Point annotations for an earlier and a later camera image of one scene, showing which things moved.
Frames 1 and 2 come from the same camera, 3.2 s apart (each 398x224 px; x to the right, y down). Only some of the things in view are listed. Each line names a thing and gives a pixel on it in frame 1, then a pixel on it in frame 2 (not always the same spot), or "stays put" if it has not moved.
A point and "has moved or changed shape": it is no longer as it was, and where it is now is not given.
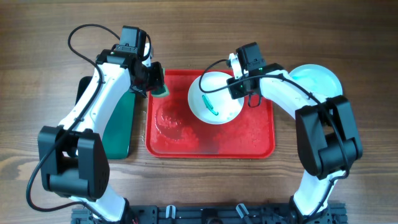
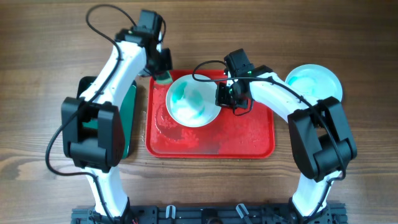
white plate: [210, 99] has moved or changed shape
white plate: [318, 79] stays put
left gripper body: [152, 77] to [162, 63]
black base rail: [214, 214] stays put
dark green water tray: [119, 130] stays put
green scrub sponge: [160, 93] to [163, 78]
